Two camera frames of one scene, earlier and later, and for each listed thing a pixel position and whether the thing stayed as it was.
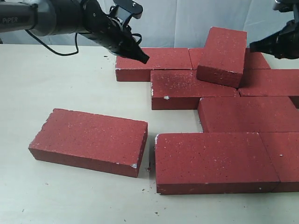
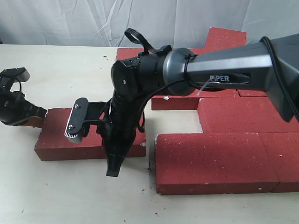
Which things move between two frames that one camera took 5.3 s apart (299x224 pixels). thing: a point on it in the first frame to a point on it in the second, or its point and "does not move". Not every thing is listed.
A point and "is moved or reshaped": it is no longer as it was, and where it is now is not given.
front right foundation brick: (283, 149) does not move
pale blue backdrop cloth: (178, 24) does not move
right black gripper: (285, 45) to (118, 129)
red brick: (248, 114) does not move
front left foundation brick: (188, 163) does not move
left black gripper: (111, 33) to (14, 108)
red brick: (91, 142) is moved or reshaped
